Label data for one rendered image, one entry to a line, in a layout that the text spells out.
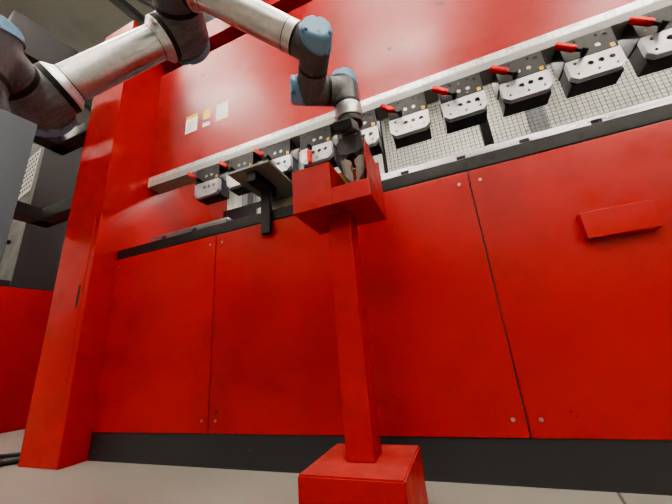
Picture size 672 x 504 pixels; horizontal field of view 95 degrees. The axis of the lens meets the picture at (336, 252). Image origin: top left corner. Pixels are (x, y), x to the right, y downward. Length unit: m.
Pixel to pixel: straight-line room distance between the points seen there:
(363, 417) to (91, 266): 1.39
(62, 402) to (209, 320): 0.68
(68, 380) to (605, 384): 1.78
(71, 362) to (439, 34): 2.00
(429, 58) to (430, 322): 1.05
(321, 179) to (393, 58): 0.89
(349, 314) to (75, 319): 1.30
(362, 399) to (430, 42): 1.36
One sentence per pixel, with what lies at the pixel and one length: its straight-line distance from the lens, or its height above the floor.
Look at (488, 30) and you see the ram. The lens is 1.56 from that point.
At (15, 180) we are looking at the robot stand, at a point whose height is 0.65.
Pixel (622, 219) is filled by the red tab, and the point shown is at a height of 0.58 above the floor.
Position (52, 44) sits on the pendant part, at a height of 1.89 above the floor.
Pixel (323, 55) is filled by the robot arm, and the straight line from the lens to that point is 0.86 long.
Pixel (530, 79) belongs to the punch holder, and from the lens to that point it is 1.39.
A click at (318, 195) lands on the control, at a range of 0.76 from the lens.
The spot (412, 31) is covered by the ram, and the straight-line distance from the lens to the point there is 1.64.
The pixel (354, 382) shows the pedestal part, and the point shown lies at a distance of 0.71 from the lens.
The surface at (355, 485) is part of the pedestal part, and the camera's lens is 0.67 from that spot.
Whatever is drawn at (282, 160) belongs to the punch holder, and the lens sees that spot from 1.46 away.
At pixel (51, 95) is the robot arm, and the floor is 0.93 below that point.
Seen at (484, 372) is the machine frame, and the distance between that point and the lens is 0.94.
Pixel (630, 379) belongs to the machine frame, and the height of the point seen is 0.22.
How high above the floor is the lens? 0.33
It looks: 18 degrees up
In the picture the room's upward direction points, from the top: 5 degrees counter-clockwise
